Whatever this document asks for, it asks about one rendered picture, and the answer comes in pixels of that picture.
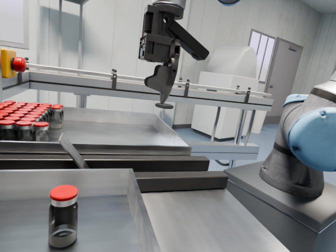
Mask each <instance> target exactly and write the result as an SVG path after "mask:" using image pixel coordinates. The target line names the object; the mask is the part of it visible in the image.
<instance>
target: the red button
mask: <svg viewBox="0 0 336 252"><path fill-rule="evenodd" d="M13 66H14V70H15V71H16V72H18V73H23V72H25V70H26V68H27V63H26V61H25V59H24V58H23V57H18V56H16V57H15V58H14V62H13Z"/></svg>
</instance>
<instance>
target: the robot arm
mask: <svg viewBox="0 0 336 252"><path fill-rule="evenodd" d="M218 1H219V2H220V3H221V4H222V5H224V6H227V7H230V6H234V5H236V4H237V3H238V2H239V1H240V0H218ZM185 7H186V0H152V5H150V4H148V5H147V6H146V7H145V8H144V15H143V25H142V35H141V37H140V42H139V53H138V59H140V60H143V61H147V62H152V63H155V62H156V63H161V65H157V66H156V67H155V68H154V73H153V75H151V76H148V77H146V78H145V79H144V84H145V85H146V86H147V87H149V88H151V89H153V90H156V91H158V92H160V103H161V104H164V103H165V101H166V100H167V99H168V97H169V95H170V93H171V90H172V88H173V85H174V82H175V79H176V75H177V71H178V65H179V58H180V53H181V47H182V48H183V49H184V50H185V51H186V52H187V53H189V54H190V55H191V56H192V58H193V59H195V60H197V61H202V60H205V59H206V58H207V57H208V55H209V54H210V52H209V51H208V50H207V49H206V48H205V47H204V46H203V45H202V44H201V43H199V42H198V41H197V40H196V39H195V38H194V37H193V36H192V35H191V34H190V33H188V32H187V31H186V30H185V29H184V28H183V27H182V26H181V25H180V24H179V23H177V22H176V21H175V20H181V19H183V16H184V10H185ZM164 20H165V22H164ZM324 172H336V71H335V72H334V74H333V75H332V77H331V78H330V80H329V81H327V82H326V83H322V84H319V85H316V86H314V87H313V89H312V90H311V92H310V93H309V94H291V95H289V96H288V97H287V98H286V101H285V103H284V104H283V111H282V115H281V119H280V122H279V126H278V130H277V134H276V137H275V141H274V145H273V149H272V151H271V152H270V154H269V155H268V157H267V158H266V159H265V161H264V162H263V164H262V165H261V167H260V171H259V176H260V177H261V178H262V179H263V180H264V181H265V182H266V183H268V184H269V185H271V186H272V187H274V188H276V189H279V190H281V191H283V192H286V193H289V194H292V195H296V196H300V197H306V198H317V197H320V196H321V195H322V193H323V190H324V186H325V183H324Z"/></svg>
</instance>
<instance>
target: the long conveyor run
mask: <svg viewBox="0 0 336 252"><path fill-rule="evenodd" d="M24 59H25V61H26V70H25V72H26V71H27V72H29V89H32V90H42V91H53V92H64V93H75V94H86V95H97V96H107V97H118V98H129V99H140V100H151V101H160V92H159V91H157V90H154V89H152V88H149V87H147V86H146V85H145V83H140V82H131V81H123V80H117V79H125V80H133V81H142V82H144V81H145V78H143V77H135V76H127V75H119V74H116V72H117V70H116V69H112V73H103V72H95V71H87V70H79V69H71V68H64V67H56V66H48V65H40V64H32V63H29V62H28V60H29V58H28V57H25V58H24ZM30 68H33V69H41V70H50V71H58V72H66V73H75V74H83V75H91V76H100V77H108V78H111V79H106V78H97V77H89V76H80V75H72V74H63V73H55V72H46V71H38V70H30ZM179 80H180V81H178V82H174V85H175V86H178V87H174V86H173V87H172V90H171V92H170V94H169V97H168V98H167V100H166V102H172V103H183V104H194V105H205V106H215V107H226V108H237V109H248V110H259V111H269V112H271V111H272V107H273V103H274V99H268V98H264V97H259V96H267V97H271V96H272V94H268V93H263V92H255V91H250V89H251V88H250V87H248V90H240V89H239V87H240V86H239V85H237V88H236V89H231V88H223V87H215V86H207V85H199V84H191V83H189V81H190V80H189V79H187V80H186V81H187V83H183V82H182V81H181V80H182V78H179ZM182 86H183V87H185V88H183V87H182ZM189 87H192V88H200V89H208V90H217V91H225V92H234V93H235V94H234V93H225V92H217V91H208V90H200V89H191V88H189ZM239 93H242V94H246V95H242V94H239ZM251 95H259V96H251Z"/></svg>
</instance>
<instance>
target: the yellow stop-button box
mask: <svg viewBox="0 0 336 252"><path fill-rule="evenodd" d="M0 52H1V75H2V78H5V79H7V78H12V77H16V76H17V72H16V71H15V69H14V59H15V57H16V54H17V53H16V51H15V50H13V49H6V48H0Z"/></svg>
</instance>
